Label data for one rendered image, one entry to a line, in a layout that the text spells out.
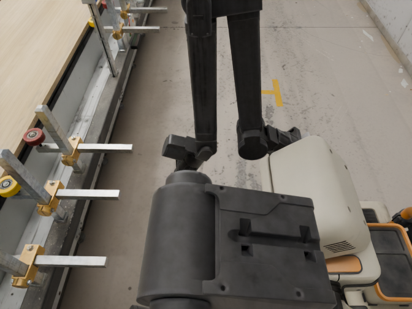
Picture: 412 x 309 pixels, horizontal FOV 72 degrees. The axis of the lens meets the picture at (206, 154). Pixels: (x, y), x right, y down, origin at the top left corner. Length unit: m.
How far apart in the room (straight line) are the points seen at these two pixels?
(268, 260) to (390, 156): 2.51
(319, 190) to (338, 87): 2.64
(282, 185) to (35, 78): 1.46
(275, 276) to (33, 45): 1.96
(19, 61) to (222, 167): 1.47
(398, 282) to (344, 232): 0.57
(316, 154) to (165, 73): 2.63
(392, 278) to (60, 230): 1.20
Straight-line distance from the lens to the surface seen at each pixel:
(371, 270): 0.67
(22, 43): 2.10
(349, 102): 3.00
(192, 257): 0.19
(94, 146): 1.36
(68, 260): 1.14
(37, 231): 1.49
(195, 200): 0.20
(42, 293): 1.28
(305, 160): 0.56
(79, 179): 1.45
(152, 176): 2.20
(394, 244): 1.12
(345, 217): 0.51
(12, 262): 1.11
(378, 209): 1.28
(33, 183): 1.15
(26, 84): 1.74
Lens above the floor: 1.80
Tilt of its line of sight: 52 degrees down
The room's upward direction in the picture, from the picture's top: 1 degrees counter-clockwise
